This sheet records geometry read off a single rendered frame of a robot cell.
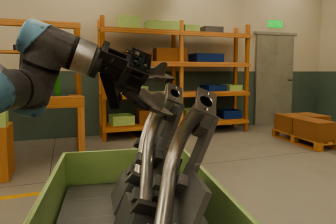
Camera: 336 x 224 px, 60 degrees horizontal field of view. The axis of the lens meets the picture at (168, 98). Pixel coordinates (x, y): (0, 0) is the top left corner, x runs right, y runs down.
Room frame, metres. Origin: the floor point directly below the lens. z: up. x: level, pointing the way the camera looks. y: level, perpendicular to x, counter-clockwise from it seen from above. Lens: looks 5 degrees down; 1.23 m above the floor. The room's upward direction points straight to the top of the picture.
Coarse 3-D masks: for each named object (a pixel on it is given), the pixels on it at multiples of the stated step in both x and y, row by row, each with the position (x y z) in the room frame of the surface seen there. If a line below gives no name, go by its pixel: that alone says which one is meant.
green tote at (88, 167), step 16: (64, 160) 0.92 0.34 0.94; (80, 160) 0.96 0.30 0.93; (96, 160) 0.97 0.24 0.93; (112, 160) 0.98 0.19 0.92; (128, 160) 1.00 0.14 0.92; (64, 176) 0.91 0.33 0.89; (80, 176) 0.96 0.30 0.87; (96, 176) 0.97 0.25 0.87; (112, 176) 0.98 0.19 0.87; (208, 176) 0.73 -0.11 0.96; (48, 192) 0.67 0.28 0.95; (64, 192) 0.90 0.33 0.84; (224, 192) 0.63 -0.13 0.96; (32, 208) 0.56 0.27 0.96; (48, 208) 0.66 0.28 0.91; (208, 208) 0.73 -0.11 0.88; (224, 208) 0.63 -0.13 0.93; (240, 208) 0.55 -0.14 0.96
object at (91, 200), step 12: (72, 192) 0.89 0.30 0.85; (84, 192) 0.89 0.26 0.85; (96, 192) 0.89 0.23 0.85; (108, 192) 0.89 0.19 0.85; (72, 204) 0.81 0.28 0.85; (84, 204) 0.81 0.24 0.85; (96, 204) 0.81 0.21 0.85; (108, 204) 0.81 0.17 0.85; (60, 216) 0.74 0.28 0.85; (72, 216) 0.74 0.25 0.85; (84, 216) 0.74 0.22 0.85; (96, 216) 0.74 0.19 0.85; (108, 216) 0.74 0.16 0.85
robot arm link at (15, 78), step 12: (0, 72) 0.47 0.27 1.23; (12, 72) 0.50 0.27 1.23; (0, 84) 0.45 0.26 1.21; (12, 84) 0.48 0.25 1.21; (24, 84) 0.52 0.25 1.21; (0, 96) 0.45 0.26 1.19; (12, 96) 0.48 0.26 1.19; (24, 96) 0.52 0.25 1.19; (0, 108) 0.46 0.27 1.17; (12, 108) 0.51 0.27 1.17
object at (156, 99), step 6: (144, 90) 0.65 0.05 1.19; (138, 96) 0.65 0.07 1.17; (144, 96) 0.65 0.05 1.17; (150, 96) 0.65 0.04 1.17; (156, 96) 0.64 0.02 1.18; (162, 96) 0.63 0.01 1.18; (150, 102) 0.65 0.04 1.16; (156, 102) 0.65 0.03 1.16; (162, 102) 0.64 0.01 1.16; (150, 108) 0.65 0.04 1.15; (156, 108) 0.65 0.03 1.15; (162, 108) 0.66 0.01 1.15; (162, 114) 0.66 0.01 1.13; (168, 114) 0.66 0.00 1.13
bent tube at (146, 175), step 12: (168, 84) 0.71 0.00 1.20; (168, 96) 0.68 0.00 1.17; (180, 96) 0.70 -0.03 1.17; (168, 108) 0.72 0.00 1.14; (156, 120) 0.75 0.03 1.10; (156, 132) 0.75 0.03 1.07; (144, 144) 0.73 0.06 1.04; (144, 156) 0.70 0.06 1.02; (144, 168) 0.67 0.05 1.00; (144, 180) 0.64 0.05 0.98; (144, 192) 0.62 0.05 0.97
